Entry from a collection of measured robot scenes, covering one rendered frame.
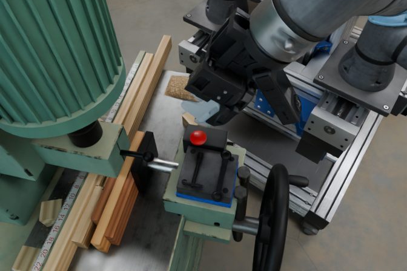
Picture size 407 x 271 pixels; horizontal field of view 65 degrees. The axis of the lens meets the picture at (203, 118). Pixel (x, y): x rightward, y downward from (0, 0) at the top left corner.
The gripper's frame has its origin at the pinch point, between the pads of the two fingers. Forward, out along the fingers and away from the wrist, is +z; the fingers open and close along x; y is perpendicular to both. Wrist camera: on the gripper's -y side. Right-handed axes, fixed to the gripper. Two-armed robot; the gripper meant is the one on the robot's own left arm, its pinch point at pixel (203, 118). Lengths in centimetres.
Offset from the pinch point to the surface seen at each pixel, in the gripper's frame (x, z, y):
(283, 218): 9.4, 3.2, -20.5
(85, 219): 16.1, 21.5, 8.9
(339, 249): -16, 65, -105
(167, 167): 4.1, 13.7, -0.7
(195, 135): -0.1, 5.8, -1.6
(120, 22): -150, 143, 26
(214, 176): 6.1, 5.6, -6.9
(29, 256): 22.8, 36.7, 14.4
